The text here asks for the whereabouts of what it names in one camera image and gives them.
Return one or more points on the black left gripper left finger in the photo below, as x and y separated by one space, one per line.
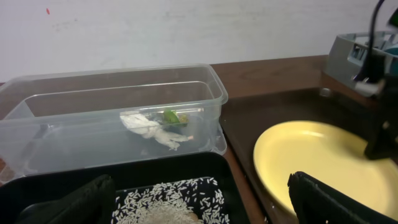
92 203

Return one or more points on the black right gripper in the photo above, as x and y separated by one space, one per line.
382 143

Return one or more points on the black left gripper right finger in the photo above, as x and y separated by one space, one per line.
316 202

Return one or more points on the yellow plate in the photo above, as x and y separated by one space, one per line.
330 154

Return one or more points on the leftover rice pile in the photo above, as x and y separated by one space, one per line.
197 200

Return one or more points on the green pandan cake wrapper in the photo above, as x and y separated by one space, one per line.
170 119

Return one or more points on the black food waste tray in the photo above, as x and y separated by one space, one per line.
25 195

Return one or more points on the grey dishwasher rack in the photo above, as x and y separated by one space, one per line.
349 51

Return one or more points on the clear plastic waste bin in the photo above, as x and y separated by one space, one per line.
66 121

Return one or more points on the crumpled white tissue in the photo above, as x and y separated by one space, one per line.
139 124

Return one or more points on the dark brown serving tray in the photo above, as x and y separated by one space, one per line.
245 119

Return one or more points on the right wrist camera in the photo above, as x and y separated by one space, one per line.
368 87

